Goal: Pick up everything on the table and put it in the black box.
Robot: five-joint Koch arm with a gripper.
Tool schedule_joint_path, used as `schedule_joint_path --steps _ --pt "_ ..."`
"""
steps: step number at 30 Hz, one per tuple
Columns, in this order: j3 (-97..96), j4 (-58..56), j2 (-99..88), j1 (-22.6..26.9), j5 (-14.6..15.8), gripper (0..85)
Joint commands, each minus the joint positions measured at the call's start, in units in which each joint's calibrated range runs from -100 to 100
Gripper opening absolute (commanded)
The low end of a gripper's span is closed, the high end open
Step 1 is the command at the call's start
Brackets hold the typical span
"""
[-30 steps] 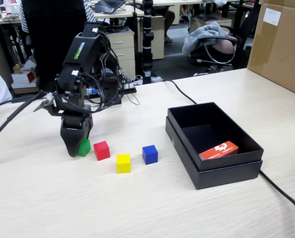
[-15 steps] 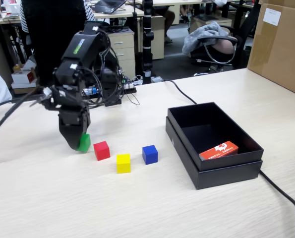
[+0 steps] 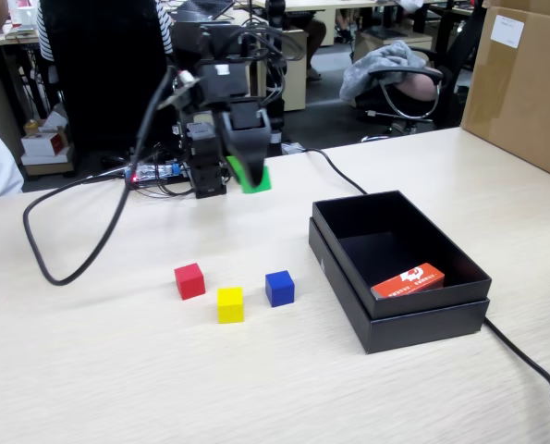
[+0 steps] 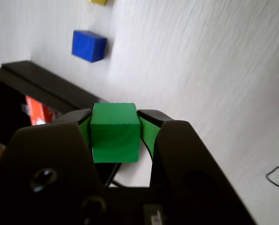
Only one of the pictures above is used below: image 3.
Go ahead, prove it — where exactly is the white shipping label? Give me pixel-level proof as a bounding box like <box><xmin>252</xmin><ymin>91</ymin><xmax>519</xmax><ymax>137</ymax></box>
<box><xmin>490</xmin><ymin>14</ymin><xmax>525</xmax><ymax>50</ymax></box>

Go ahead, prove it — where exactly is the black laptop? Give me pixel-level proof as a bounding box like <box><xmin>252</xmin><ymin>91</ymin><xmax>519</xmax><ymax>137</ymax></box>
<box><xmin>172</xmin><ymin>0</ymin><xmax>237</xmax><ymax>22</ymax></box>

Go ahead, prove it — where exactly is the black cardboard box lid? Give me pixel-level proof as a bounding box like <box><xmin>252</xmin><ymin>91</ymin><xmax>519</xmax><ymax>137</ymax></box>
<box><xmin>308</xmin><ymin>216</ymin><xmax>491</xmax><ymax>355</ymax></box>

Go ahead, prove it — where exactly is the flat brown cardboard box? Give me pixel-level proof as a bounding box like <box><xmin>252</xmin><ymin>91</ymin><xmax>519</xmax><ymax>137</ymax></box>
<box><xmin>24</xmin><ymin>161</ymin><xmax>76</xmax><ymax>177</ymax></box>

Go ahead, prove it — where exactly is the green wooden cube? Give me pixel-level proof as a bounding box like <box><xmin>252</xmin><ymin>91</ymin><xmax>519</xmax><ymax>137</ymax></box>
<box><xmin>239</xmin><ymin>165</ymin><xmax>273</xmax><ymax>193</ymax></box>

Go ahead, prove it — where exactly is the white box with red side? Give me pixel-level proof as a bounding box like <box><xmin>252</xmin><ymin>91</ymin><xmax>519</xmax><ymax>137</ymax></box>
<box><xmin>21</xmin><ymin>132</ymin><xmax>67</xmax><ymax>157</ymax></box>

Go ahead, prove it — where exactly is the yellow wooden cube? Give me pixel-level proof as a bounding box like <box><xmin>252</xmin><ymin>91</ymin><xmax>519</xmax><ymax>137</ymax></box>
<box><xmin>216</xmin><ymin>286</ymin><xmax>246</xmax><ymax>325</ymax></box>

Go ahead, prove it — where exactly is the beige desk side cabinet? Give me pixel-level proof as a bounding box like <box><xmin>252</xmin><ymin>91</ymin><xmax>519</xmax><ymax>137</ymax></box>
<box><xmin>283</xmin><ymin>27</ymin><xmax>309</xmax><ymax>112</ymax></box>

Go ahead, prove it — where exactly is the blue wooden cube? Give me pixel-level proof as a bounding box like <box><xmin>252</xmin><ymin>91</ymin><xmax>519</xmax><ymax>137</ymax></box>
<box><xmin>264</xmin><ymin>270</ymin><xmax>296</xmax><ymax>308</ymax></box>

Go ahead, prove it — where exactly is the seated person's bare leg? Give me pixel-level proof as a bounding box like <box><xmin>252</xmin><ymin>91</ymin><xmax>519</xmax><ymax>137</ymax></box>
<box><xmin>304</xmin><ymin>18</ymin><xmax>329</xmax><ymax>82</ymax></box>

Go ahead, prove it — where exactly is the low beige cabinet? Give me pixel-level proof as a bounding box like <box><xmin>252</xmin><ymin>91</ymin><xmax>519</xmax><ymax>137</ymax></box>
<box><xmin>355</xmin><ymin>28</ymin><xmax>434</xmax><ymax>64</ymax></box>

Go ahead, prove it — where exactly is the grey fleece blanket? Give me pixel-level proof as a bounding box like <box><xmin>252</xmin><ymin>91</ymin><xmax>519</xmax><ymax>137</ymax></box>
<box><xmin>338</xmin><ymin>40</ymin><xmax>428</xmax><ymax>103</ymax></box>

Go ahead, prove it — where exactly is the orange card pack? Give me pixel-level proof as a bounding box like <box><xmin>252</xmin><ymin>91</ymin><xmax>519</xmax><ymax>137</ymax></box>
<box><xmin>370</xmin><ymin>262</ymin><xmax>446</xmax><ymax>301</ymax></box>

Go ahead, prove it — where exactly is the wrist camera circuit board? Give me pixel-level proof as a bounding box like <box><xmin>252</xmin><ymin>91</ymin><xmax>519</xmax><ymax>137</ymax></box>
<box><xmin>156</xmin><ymin>68</ymin><xmax>198</xmax><ymax>111</ymax></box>

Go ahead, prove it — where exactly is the black mesh office chair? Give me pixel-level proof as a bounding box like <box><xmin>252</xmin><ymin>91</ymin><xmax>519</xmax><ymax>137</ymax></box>
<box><xmin>434</xmin><ymin>0</ymin><xmax>488</xmax><ymax>129</ymax></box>

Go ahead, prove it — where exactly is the black high-back office chair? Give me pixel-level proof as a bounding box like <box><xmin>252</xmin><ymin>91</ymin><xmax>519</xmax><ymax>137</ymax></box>
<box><xmin>38</xmin><ymin>0</ymin><xmax>178</xmax><ymax>154</ymax></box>

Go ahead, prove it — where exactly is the chrome-armrest office chair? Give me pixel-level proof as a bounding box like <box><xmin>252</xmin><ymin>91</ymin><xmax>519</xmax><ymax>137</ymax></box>
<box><xmin>352</xmin><ymin>64</ymin><xmax>445</xmax><ymax>142</ymax></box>

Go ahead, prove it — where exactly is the large brown cardboard box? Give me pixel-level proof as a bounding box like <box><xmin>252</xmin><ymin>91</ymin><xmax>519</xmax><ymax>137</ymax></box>
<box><xmin>458</xmin><ymin>0</ymin><xmax>550</xmax><ymax>184</ymax></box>

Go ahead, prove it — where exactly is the thick black camera cable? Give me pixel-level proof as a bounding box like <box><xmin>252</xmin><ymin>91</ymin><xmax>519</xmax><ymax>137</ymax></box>
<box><xmin>23</xmin><ymin>64</ymin><xmax>178</xmax><ymax>287</ymax></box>

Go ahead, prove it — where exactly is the thick black stand pole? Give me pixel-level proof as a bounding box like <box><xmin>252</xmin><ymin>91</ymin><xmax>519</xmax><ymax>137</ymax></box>
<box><xmin>263</xmin><ymin>0</ymin><xmax>288</xmax><ymax>156</ymax></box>

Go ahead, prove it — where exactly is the controller board with red LED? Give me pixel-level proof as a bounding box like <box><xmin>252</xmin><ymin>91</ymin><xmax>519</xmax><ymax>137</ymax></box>
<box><xmin>125</xmin><ymin>161</ymin><xmax>186</xmax><ymax>184</ymax></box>

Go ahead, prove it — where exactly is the black table cable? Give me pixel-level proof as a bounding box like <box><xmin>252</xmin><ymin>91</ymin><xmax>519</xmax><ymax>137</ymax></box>
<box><xmin>297</xmin><ymin>147</ymin><xmax>550</xmax><ymax>444</ymax></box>

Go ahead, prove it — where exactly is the person in striped shirt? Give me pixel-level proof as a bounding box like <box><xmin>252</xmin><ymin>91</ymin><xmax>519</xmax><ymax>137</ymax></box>
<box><xmin>33</xmin><ymin>0</ymin><xmax>177</xmax><ymax>64</ymax></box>

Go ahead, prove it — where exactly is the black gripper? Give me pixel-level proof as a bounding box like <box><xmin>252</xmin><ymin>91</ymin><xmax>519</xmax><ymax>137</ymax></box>
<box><xmin>196</xmin><ymin>62</ymin><xmax>272</xmax><ymax>187</ymax></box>

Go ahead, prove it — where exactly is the red wooden cube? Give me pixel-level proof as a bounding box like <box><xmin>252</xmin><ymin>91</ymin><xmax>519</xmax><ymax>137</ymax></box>
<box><xmin>174</xmin><ymin>263</ymin><xmax>207</xmax><ymax>301</ymax></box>

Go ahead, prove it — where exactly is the black cardboard box tray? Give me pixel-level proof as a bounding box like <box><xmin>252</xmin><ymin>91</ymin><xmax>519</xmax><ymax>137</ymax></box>
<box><xmin>312</xmin><ymin>189</ymin><xmax>493</xmax><ymax>320</ymax></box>

